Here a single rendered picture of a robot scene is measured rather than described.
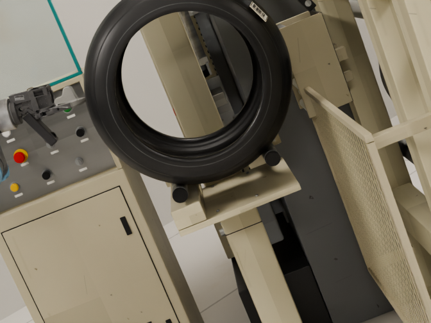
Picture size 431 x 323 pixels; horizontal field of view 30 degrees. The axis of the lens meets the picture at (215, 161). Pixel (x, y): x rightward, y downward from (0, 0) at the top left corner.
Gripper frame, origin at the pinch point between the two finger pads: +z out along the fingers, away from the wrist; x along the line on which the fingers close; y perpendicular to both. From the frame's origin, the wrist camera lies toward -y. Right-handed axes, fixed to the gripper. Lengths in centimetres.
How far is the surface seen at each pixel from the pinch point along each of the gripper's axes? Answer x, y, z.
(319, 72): 21, -13, 70
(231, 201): -1, -40, 33
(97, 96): -11.5, 1.7, 5.3
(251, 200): -8, -39, 38
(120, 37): -12.0, 15.1, 15.9
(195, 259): 197, -124, 5
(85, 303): 60, -81, -31
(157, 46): 27.7, 7.6, 23.1
